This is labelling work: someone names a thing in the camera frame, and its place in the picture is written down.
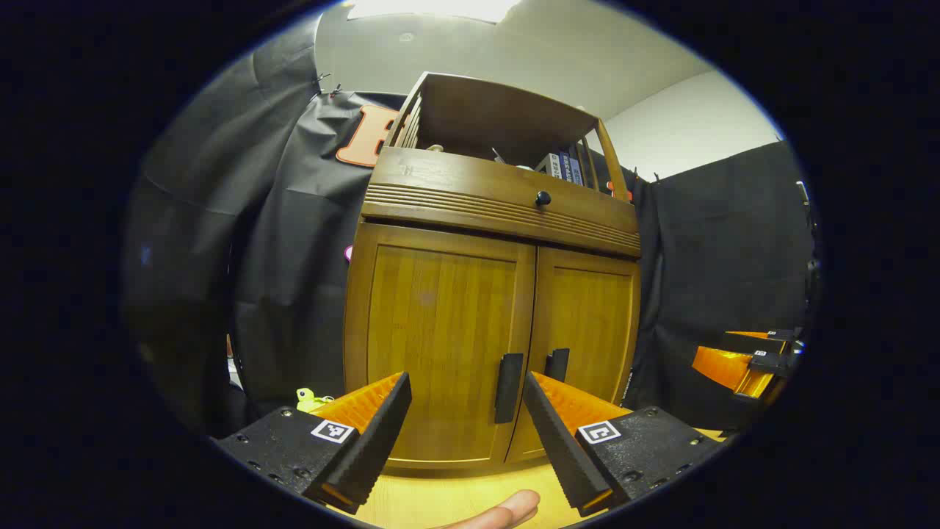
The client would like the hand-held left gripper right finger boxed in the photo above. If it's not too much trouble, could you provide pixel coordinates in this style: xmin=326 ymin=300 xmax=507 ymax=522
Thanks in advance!
xmin=522 ymin=370 xmax=729 ymax=518

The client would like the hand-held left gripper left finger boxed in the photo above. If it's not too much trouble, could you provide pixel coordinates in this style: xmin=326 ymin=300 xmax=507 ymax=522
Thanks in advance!
xmin=215 ymin=371 xmax=413 ymax=516

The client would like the wooden cabinet door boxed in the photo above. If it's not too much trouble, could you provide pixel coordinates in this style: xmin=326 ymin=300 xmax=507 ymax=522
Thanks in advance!
xmin=344 ymin=220 xmax=537 ymax=471
xmin=507 ymin=246 xmax=641 ymax=465

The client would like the wooden double-door shoe cabinet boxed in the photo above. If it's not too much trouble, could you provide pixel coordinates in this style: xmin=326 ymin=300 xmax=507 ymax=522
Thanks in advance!
xmin=344 ymin=71 xmax=642 ymax=471

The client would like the green toy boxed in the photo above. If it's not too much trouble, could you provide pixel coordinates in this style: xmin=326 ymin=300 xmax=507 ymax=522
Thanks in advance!
xmin=296 ymin=387 xmax=333 ymax=414

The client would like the black backdrop cloth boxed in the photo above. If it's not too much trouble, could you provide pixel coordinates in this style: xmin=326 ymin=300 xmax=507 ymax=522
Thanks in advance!
xmin=125 ymin=15 xmax=816 ymax=442

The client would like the wooden drawer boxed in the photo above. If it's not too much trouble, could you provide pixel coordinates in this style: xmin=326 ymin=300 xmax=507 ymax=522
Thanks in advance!
xmin=362 ymin=147 xmax=641 ymax=258

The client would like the ceiling light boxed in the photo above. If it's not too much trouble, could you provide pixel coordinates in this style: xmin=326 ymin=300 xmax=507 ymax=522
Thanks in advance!
xmin=345 ymin=0 xmax=522 ymax=23

